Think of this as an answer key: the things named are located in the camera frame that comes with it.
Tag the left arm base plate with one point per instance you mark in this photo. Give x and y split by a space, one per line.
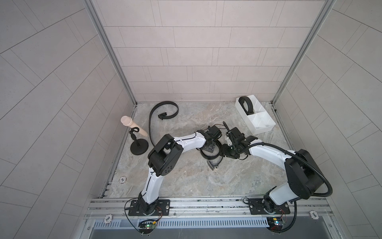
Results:
160 207

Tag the right white round sticker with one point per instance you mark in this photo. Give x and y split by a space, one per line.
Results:
314 215

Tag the aluminium front rail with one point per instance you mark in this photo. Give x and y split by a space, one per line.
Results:
193 207

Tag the left green circuit board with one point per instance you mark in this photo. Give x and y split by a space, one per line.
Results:
146 227

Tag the left white round sticker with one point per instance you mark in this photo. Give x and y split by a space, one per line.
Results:
108 219

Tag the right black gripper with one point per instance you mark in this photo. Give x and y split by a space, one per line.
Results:
224 152

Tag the black belt with silver buckle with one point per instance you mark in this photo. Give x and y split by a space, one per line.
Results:
213 159

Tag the long black belt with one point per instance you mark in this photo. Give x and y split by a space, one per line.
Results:
246 104

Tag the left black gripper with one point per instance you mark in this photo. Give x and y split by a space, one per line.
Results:
211 148

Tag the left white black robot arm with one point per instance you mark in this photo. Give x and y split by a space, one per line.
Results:
163 158

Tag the right green circuit board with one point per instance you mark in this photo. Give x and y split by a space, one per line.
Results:
275 223

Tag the green circuit board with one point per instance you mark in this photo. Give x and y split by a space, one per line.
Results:
146 227
275 223

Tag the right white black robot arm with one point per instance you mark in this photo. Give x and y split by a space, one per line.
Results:
304 178

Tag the floor white round sticker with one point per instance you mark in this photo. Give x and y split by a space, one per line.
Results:
122 179

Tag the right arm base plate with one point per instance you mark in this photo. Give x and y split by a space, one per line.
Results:
261 206

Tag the white compartment storage box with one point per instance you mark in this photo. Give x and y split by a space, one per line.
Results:
260 121

